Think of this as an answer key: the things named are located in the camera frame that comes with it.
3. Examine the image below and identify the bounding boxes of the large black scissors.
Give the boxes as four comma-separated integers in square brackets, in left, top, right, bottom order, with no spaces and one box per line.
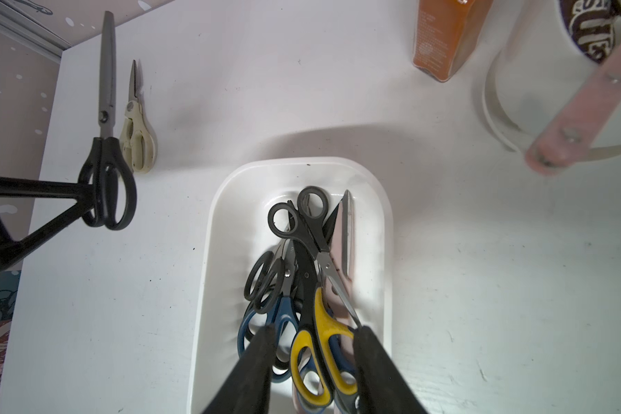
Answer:
[79,11,137,230]

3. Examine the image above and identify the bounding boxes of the black scissors in box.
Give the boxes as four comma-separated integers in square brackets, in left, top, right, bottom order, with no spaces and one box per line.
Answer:
[243,239,295,315]

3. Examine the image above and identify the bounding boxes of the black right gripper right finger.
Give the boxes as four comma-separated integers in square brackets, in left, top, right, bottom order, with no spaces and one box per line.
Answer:
[354,325,428,414]

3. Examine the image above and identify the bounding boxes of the yellow black scissors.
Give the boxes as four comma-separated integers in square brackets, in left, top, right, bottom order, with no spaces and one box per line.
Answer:
[274,196,358,413]

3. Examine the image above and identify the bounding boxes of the white utensil cup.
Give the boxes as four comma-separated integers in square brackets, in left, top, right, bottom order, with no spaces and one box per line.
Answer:
[482,1,621,154]

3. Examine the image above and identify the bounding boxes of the cream kitchen shears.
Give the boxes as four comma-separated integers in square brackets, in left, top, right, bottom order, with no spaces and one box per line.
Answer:
[119,60,157,174]

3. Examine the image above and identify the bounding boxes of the brown spice bottle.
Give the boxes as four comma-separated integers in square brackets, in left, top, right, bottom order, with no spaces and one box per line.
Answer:
[413,0,493,83]

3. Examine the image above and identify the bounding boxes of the pink handled utensil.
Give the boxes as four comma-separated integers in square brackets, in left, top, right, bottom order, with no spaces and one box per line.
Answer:
[524,43,621,176]

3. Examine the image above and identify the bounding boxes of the blue handled scissors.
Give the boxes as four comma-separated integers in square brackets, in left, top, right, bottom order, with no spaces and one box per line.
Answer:
[236,242,301,384]

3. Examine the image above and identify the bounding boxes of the aluminium corner frame post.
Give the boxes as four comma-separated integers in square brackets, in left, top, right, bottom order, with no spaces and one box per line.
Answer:
[0,1,72,63]

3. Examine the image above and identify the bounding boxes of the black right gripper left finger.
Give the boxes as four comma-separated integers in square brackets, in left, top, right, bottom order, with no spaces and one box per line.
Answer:
[204,324,278,414]

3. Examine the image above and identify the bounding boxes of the small black scissors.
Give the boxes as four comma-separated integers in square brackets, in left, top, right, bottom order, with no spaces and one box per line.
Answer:
[267,186,362,328]

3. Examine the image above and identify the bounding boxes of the white plastic storage box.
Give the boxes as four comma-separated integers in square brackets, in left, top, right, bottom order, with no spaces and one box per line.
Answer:
[186,157,394,413]

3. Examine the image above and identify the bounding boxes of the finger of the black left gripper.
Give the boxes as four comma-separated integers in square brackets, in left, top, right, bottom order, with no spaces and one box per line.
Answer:
[0,177,94,272]

